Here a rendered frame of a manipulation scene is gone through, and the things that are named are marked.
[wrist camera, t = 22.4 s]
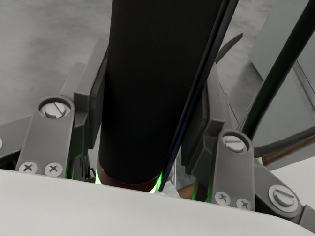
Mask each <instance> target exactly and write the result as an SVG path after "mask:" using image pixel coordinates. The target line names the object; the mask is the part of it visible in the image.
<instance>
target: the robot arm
mask: <svg viewBox="0 0 315 236"><path fill-rule="evenodd" d="M108 46H109V39H106V38H101V37H99V38H98V39H97V42H96V44H95V46H94V48H93V50H92V53H91V55H90V57H89V59H88V61H87V63H86V64H85V63H81V62H75V64H74V65H73V67H72V69H71V71H70V73H69V75H68V77H67V79H66V81H65V83H64V85H63V87H62V89H61V91H60V93H59V95H50V96H45V97H43V98H41V99H39V100H38V101H37V102H36V104H35V106H34V109H33V112H32V114H30V115H27V116H25V117H22V118H18V119H15V120H12V121H9V122H7V123H4V124H1V125H0V236H315V210H314V209H313V208H311V207H310V206H308V205H307V204H306V205H305V206H302V205H301V203H300V200H299V198H298V197H297V195H296V194H295V193H294V192H293V190H292V189H290V188H289V187H288V186H287V185H286V184H284V183H283V182H282V181H281V180H280V179H279V178H277V177H276V176H275V175H274V174H273V173H271V172H270V171H269V170H268V169H267V168H266V167H264V166H263V165H262V164H261V163H260V162H258V161H257V160H256V159H255V158H254V147H253V143H252V141H251V140H250V138H249V137H248V136H247V135H245V134H244V133H242V132H240V131H238V130H235V129H233V122H232V117H231V112H230V106H229V101H228V96H227V93H225V92H221V91H220V86H219V80H218V72H217V65H216V62H214V64H213V67H212V69H211V72H210V74H209V76H208V79H207V81H206V84H205V86H204V89H203V91H202V94H201V96H200V99H199V101H198V104H197V106H196V109H195V111H194V113H193V116H192V118H191V121H190V123H189V126H188V128H187V131H186V134H185V136H184V139H183V141H182V144H181V165H182V166H185V174H189V175H193V176H194V177H195V178H196V179H195V184H194V189H193V195H192V200H190V199H183V198H177V197H172V196H166V195H161V194H155V193H150V192H142V191H137V190H131V189H125V188H119V187H114V186H108V185H102V184H95V183H89V182H83V181H77V180H73V173H74V166H75V158H77V157H79V156H81V155H83V156H86V155H87V152H88V149H93V148H94V145H95V142H96V138H97V135H98V131H99V128H100V125H101V122H102V113H103V102H104V92H105V78H106V67H107V57H108Z"/></svg>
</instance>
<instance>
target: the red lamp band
mask: <svg viewBox="0 0 315 236"><path fill-rule="evenodd" d="M98 155H99V152H98ZM163 167H164V166H163ZM163 167H162V169H163ZM161 172H162V170H161V171H160V173H159V174H158V175H157V176H156V177H155V178H153V179H152V180H150V181H148V182H145V183H141V184H126V183H123V182H120V181H117V180H115V179H114V178H112V177H111V176H109V175H108V174H107V173H106V172H105V171H104V170H103V168H102V166H101V164H100V162H99V156H98V158H97V175H98V178H99V180H100V182H101V183H102V185H108V186H114V187H119V188H125V189H131V190H137V191H142V192H150V191H151V190H152V189H153V188H154V187H155V186H156V184H157V183H158V180H159V178H160V175H161Z"/></svg>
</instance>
